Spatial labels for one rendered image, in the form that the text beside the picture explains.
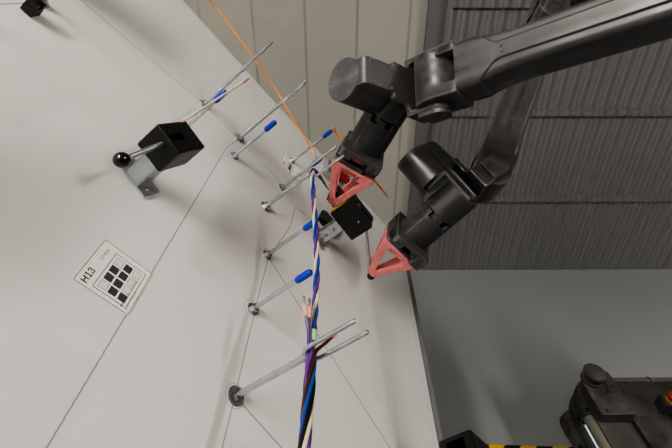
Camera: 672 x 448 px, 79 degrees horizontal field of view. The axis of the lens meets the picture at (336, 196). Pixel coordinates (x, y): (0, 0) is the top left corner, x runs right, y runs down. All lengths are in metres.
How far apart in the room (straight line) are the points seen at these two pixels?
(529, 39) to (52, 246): 0.48
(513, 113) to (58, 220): 0.63
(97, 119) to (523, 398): 1.79
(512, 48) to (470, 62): 0.05
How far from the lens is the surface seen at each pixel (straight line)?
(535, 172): 2.24
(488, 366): 2.01
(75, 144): 0.45
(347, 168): 0.59
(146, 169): 0.44
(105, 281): 0.38
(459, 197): 0.62
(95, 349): 0.35
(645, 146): 2.46
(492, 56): 0.51
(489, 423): 1.84
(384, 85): 0.53
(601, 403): 1.68
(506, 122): 0.73
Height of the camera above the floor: 1.49
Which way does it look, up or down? 29 degrees down
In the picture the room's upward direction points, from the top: straight up
